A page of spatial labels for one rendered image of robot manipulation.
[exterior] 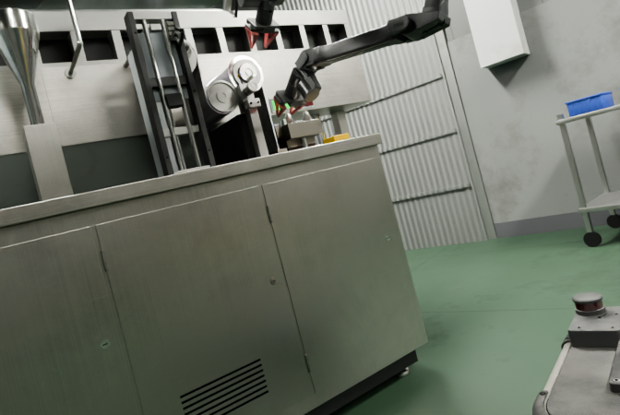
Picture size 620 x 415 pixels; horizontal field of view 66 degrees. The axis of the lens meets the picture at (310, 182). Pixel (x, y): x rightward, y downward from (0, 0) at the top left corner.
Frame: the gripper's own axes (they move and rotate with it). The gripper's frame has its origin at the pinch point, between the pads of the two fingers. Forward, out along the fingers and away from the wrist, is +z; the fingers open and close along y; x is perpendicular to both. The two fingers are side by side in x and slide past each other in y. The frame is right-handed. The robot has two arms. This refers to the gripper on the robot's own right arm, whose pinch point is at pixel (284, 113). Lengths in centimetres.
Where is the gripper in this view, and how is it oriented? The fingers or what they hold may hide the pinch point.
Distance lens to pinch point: 178.6
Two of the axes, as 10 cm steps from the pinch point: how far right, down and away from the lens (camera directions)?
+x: -5.1, -7.4, 4.4
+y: 8.0, -2.2, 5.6
